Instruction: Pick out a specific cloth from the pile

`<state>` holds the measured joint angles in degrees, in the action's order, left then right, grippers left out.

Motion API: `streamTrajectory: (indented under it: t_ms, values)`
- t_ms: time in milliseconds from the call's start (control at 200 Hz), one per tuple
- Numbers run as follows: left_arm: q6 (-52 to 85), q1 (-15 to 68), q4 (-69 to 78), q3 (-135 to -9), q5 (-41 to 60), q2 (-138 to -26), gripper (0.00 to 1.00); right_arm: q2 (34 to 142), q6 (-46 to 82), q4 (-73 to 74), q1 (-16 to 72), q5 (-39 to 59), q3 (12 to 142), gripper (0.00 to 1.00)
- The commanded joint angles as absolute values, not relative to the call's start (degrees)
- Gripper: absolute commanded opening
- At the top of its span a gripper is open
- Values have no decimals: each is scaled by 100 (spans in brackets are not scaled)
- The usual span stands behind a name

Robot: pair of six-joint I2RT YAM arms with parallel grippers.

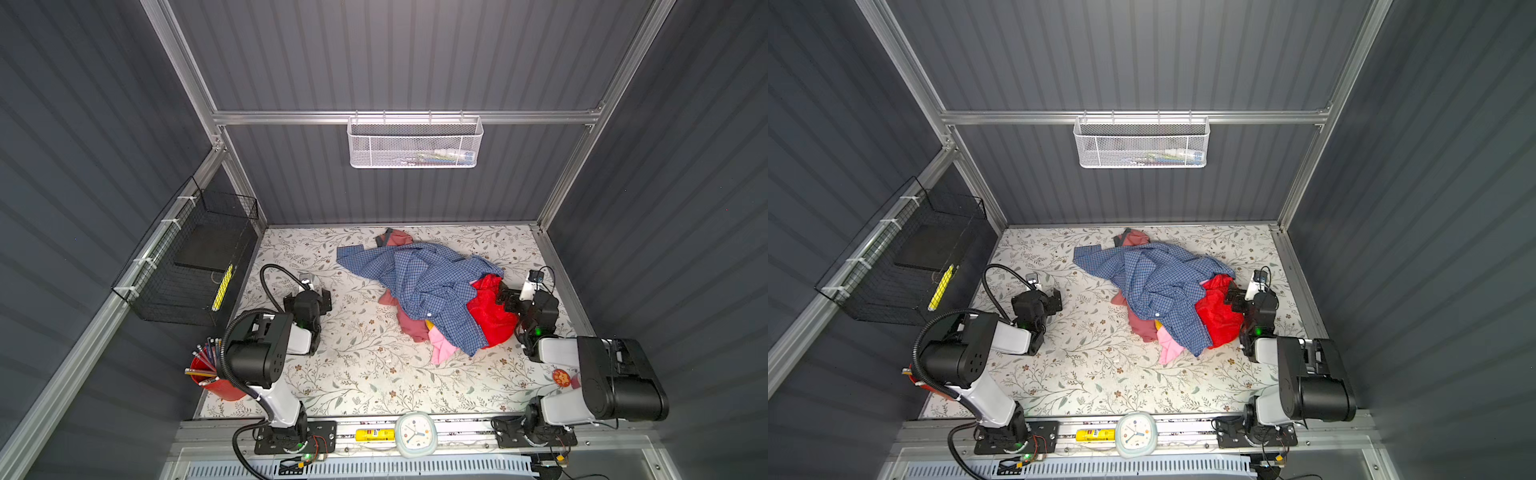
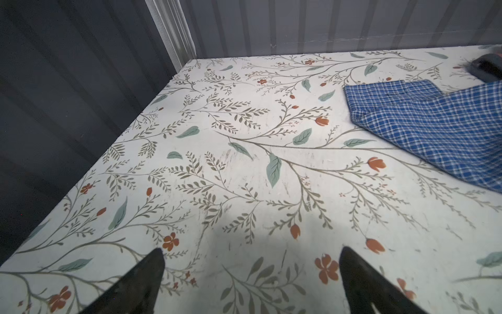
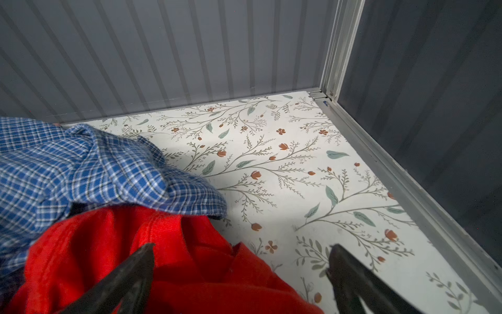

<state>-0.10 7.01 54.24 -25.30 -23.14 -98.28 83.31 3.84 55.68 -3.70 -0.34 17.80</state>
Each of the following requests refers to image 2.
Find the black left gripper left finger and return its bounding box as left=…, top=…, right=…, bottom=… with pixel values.
left=82, top=248, right=165, bottom=314

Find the blue plaid shirt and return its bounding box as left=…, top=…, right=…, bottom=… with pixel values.
left=344, top=80, right=501, bottom=192

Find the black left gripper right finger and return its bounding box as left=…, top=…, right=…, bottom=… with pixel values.
left=339, top=246, right=425, bottom=313

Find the dark grey red cloth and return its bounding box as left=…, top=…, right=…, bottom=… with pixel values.
left=467, top=54, right=502, bottom=83

